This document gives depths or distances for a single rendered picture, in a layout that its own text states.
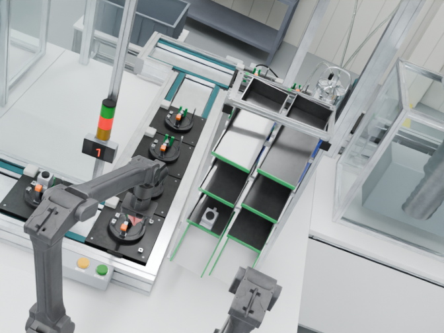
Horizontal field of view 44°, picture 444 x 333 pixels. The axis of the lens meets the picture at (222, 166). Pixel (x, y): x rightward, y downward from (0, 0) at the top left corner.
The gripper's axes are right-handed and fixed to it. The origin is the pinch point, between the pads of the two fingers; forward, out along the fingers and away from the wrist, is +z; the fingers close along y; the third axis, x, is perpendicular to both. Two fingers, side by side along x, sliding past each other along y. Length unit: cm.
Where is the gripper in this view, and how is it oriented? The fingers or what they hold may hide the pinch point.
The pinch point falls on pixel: (134, 222)
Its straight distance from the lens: 179.1
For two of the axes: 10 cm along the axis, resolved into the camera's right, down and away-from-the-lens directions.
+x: -2.1, 6.3, -7.5
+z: -2.7, 6.9, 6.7
